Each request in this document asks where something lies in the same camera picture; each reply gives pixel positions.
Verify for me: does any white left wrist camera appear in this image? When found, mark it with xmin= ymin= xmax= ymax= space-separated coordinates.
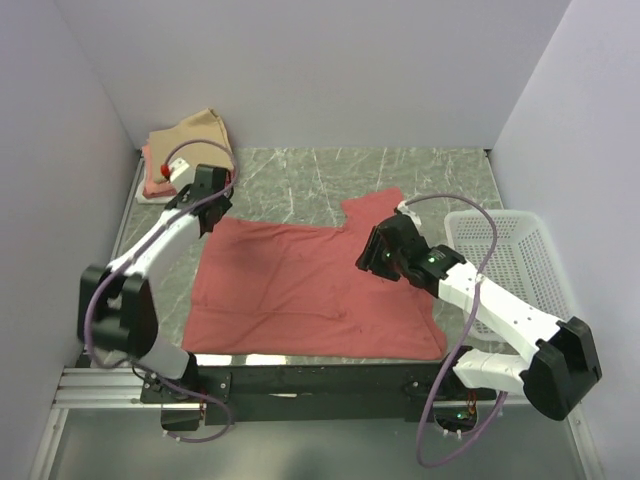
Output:
xmin=160 ymin=158 xmax=195 ymax=190

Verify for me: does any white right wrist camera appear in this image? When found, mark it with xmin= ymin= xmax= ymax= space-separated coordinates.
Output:
xmin=395 ymin=201 xmax=422 ymax=227

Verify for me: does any black base beam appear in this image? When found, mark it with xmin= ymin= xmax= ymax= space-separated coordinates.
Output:
xmin=140 ymin=363 xmax=497 ymax=431

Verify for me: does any white plastic basket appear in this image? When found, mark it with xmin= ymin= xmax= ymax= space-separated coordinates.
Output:
xmin=444 ymin=210 xmax=578 ymax=321

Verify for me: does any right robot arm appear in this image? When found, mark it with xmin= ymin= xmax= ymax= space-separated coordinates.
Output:
xmin=356 ymin=212 xmax=602 ymax=421

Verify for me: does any aluminium frame rail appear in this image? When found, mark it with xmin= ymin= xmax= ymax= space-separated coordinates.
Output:
xmin=49 ymin=362 xmax=584 ymax=409

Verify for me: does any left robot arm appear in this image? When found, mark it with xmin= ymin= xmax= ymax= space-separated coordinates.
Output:
xmin=77 ymin=165 xmax=234 ymax=402

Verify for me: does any folded pink t-shirt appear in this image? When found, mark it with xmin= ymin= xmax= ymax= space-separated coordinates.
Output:
xmin=142 ymin=145 xmax=176 ymax=196

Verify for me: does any folded white t-shirt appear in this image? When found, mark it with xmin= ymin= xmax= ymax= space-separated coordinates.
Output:
xmin=135 ymin=188 xmax=175 ymax=205

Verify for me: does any red t-shirt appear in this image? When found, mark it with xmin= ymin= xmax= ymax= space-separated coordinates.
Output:
xmin=182 ymin=187 xmax=447 ymax=361

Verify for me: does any folded tan t-shirt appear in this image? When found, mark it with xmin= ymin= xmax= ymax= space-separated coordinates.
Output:
xmin=144 ymin=109 xmax=233 ymax=183

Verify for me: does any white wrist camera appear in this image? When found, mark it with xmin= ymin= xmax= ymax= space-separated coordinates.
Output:
xmin=395 ymin=201 xmax=422 ymax=227
xmin=160 ymin=158 xmax=195 ymax=190

